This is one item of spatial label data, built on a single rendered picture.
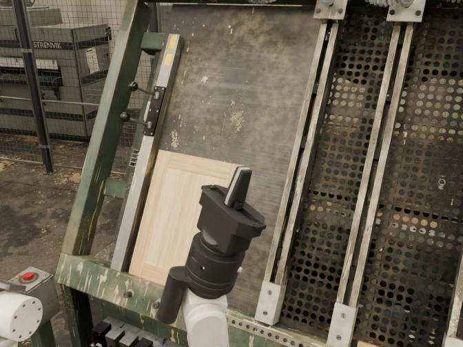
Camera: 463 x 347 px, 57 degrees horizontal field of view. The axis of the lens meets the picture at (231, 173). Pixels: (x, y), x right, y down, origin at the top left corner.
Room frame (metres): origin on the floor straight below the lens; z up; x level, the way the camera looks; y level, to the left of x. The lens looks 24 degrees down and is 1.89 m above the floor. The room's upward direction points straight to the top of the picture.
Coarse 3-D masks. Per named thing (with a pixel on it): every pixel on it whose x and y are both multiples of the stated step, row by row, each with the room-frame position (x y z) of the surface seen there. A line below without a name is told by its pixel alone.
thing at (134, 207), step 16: (176, 48) 1.74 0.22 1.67; (176, 64) 1.73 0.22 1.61; (160, 80) 1.69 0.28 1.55; (160, 112) 1.62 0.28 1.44; (160, 128) 1.61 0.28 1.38; (144, 144) 1.57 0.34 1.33; (144, 160) 1.53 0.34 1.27; (144, 176) 1.50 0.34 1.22; (144, 192) 1.49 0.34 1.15; (128, 208) 1.45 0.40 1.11; (128, 224) 1.42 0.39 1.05; (128, 240) 1.38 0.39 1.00; (128, 256) 1.38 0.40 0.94
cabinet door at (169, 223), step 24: (168, 168) 1.50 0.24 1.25; (192, 168) 1.46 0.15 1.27; (216, 168) 1.43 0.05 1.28; (168, 192) 1.45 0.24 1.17; (192, 192) 1.42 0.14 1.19; (144, 216) 1.43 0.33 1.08; (168, 216) 1.40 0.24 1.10; (192, 216) 1.37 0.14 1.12; (144, 240) 1.38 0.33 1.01; (168, 240) 1.35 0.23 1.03; (144, 264) 1.33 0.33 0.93; (168, 264) 1.30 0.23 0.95
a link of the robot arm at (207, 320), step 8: (208, 304) 0.54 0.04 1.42; (216, 304) 0.55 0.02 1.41; (192, 312) 0.53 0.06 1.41; (200, 312) 0.53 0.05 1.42; (208, 312) 0.53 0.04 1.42; (216, 312) 0.53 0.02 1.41; (192, 320) 0.52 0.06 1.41; (200, 320) 0.52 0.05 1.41; (208, 320) 0.52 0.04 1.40; (216, 320) 0.53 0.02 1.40; (224, 320) 0.53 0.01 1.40; (192, 328) 0.52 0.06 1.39; (200, 328) 0.52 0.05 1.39; (208, 328) 0.53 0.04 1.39; (216, 328) 0.53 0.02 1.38; (224, 328) 0.53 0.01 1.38; (192, 336) 0.52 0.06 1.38; (200, 336) 0.52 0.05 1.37; (208, 336) 0.53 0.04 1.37; (216, 336) 0.53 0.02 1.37; (224, 336) 0.53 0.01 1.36; (192, 344) 0.52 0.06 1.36; (200, 344) 0.52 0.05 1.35; (208, 344) 0.53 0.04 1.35; (216, 344) 0.53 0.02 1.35; (224, 344) 0.54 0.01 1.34
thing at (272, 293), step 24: (336, 0) 1.49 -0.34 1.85; (336, 24) 1.49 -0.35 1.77; (336, 48) 1.49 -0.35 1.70; (312, 72) 1.43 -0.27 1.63; (312, 96) 1.40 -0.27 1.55; (312, 120) 1.34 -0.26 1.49; (312, 144) 1.30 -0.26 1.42; (288, 192) 1.24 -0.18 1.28; (288, 216) 1.23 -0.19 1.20; (288, 240) 1.15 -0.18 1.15; (288, 264) 1.14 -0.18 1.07; (264, 288) 1.10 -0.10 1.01; (264, 312) 1.06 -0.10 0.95
